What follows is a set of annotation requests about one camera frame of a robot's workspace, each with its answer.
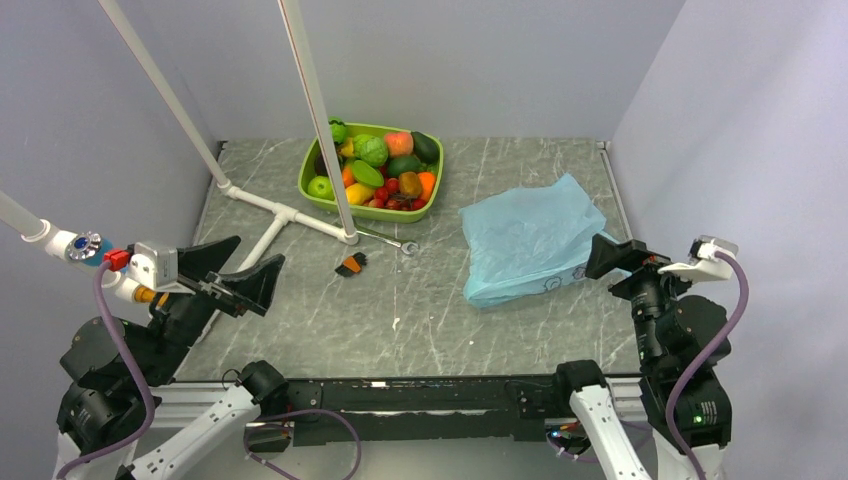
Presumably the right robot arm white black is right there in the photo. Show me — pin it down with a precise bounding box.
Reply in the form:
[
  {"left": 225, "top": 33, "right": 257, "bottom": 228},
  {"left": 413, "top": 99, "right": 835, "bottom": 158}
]
[{"left": 585, "top": 234, "right": 749, "bottom": 479}]

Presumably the fake avocado dark green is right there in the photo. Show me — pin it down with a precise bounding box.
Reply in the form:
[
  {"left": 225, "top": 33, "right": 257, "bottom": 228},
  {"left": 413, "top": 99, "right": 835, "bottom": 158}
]
[{"left": 410, "top": 131, "right": 441, "bottom": 165}]

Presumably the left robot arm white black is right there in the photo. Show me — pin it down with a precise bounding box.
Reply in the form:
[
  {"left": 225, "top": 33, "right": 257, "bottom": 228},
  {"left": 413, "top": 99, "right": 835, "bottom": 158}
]
[{"left": 55, "top": 234, "right": 288, "bottom": 479}]

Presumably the white pvc pipe frame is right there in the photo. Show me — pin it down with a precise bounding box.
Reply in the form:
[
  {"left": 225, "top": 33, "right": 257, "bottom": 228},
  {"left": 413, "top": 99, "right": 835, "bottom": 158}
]
[{"left": 0, "top": 0, "right": 360, "bottom": 346}]

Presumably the green fake custard apple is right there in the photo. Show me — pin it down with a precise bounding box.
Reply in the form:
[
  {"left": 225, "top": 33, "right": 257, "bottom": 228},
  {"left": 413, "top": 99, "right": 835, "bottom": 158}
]
[{"left": 358, "top": 137, "right": 389, "bottom": 168}]

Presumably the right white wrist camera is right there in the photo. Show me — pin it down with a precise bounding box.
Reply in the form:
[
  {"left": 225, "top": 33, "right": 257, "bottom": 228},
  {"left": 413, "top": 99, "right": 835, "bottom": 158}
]
[{"left": 658, "top": 235, "right": 739, "bottom": 284}]

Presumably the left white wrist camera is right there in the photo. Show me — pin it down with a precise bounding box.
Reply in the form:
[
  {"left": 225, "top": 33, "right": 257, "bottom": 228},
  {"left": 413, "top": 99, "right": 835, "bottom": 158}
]
[{"left": 103, "top": 242, "right": 191, "bottom": 294}]

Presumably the black orange small brush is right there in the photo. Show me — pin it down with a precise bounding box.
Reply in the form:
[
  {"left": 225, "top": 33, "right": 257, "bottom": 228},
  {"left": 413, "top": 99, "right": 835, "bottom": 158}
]
[{"left": 334, "top": 252, "right": 367, "bottom": 278}]

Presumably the light blue plastic bag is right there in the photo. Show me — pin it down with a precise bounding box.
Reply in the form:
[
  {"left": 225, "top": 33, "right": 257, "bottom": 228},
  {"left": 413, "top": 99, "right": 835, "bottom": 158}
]
[{"left": 459, "top": 174, "right": 615, "bottom": 309}]

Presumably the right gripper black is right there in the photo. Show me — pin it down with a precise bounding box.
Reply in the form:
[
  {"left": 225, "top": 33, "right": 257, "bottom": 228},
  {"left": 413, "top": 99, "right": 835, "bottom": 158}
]
[{"left": 585, "top": 230, "right": 707, "bottom": 364}]

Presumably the blue handled pipe valve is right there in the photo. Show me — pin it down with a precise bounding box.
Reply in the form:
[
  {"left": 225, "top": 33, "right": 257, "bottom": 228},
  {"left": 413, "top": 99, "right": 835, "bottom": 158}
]
[{"left": 65, "top": 231, "right": 113, "bottom": 267}]

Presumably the green plastic fruit basket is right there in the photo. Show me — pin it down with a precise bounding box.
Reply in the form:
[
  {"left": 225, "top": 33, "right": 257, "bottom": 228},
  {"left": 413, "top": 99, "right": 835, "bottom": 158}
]
[{"left": 298, "top": 122, "right": 445, "bottom": 224}]

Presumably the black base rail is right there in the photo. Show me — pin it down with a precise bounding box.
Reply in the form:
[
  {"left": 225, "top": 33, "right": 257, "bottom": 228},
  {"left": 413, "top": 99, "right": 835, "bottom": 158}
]
[{"left": 284, "top": 374, "right": 575, "bottom": 446}]

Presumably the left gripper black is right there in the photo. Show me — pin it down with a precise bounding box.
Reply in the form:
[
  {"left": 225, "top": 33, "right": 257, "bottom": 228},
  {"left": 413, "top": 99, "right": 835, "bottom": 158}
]
[{"left": 141, "top": 235, "right": 286, "bottom": 383}]

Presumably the orange fake carrot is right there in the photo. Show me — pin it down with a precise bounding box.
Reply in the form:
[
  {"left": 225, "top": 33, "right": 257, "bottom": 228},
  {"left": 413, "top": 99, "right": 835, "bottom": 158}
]
[{"left": 418, "top": 172, "right": 437, "bottom": 202}]

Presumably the green fake lime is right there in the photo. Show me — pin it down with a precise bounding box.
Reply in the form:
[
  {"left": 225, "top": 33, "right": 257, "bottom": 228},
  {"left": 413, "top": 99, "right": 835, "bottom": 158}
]
[{"left": 386, "top": 155, "right": 424, "bottom": 178}]

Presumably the orange green fake fruit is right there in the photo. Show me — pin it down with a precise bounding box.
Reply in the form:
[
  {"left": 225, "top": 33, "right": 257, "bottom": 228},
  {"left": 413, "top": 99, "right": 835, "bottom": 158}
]
[{"left": 341, "top": 165, "right": 356, "bottom": 188}]

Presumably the orange brass faucet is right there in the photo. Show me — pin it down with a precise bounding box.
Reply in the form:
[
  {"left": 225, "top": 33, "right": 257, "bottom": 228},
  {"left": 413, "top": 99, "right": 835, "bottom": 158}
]
[{"left": 132, "top": 286, "right": 169, "bottom": 311}]

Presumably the light green fake mango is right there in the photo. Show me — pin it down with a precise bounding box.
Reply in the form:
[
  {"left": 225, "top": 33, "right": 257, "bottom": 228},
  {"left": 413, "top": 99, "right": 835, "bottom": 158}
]
[{"left": 351, "top": 160, "right": 385, "bottom": 189}]

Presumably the yellow fake mango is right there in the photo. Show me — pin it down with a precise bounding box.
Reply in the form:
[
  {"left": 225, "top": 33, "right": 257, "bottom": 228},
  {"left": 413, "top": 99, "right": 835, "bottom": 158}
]
[{"left": 345, "top": 183, "right": 375, "bottom": 206}]

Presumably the green bumpy fake fruit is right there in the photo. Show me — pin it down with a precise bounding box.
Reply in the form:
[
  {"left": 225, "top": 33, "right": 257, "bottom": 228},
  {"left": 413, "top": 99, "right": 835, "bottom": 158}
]
[{"left": 352, "top": 134, "right": 371, "bottom": 157}]

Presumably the fake peach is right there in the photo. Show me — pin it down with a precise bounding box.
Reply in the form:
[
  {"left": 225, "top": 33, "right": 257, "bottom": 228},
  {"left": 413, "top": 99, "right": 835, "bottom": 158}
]
[{"left": 383, "top": 131, "right": 414, "bottom": 158}]

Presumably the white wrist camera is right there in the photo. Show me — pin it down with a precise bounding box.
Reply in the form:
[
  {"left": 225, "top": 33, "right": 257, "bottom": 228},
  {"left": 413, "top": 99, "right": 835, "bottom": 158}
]
[
  {"left": 658, "top": 235, "right": 739, "bottom": 284},
  {"left": 103, "top": 242, "right": 191, "bottom": 294}
]

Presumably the purple cable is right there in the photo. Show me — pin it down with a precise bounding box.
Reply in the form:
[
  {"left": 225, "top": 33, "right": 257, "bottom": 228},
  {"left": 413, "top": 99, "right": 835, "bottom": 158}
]
[
  {"left": 56, "top": 259, "right": 362, "bottom": 480},
  {"left": 547, "top": 250, "right": 751, "bottom": 480}
]

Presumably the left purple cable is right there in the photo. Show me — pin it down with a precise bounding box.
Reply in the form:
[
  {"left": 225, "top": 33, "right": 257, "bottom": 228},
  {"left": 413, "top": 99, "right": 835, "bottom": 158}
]
[{"left": 56, "top": 259, "right": 362, "bottom": 480}]

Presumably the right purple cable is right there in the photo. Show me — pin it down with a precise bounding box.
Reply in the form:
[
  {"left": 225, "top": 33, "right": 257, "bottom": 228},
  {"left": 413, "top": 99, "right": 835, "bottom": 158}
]
[{"left": 547, "top": 250, "right": 751, "bottom": 480}]

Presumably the silver wrench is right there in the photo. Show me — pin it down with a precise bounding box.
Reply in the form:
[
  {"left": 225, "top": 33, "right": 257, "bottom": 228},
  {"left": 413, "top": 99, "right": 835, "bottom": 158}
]
[{"left": 356, "top": 225, "right": 420, "bottom": 256}]

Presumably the fake kiwi brown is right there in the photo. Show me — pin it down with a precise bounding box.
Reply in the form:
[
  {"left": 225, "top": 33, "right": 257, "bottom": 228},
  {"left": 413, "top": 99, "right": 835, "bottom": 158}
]
[{"left": 398, "top": 171, "right": 423, "bottom": 199}]

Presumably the red fake strawberry bunch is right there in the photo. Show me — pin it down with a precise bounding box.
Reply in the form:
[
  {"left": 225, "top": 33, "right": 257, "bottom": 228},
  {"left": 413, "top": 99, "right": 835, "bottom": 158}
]
[{"left": 366, "top": 178, "right": 427, "bottom": 211}]

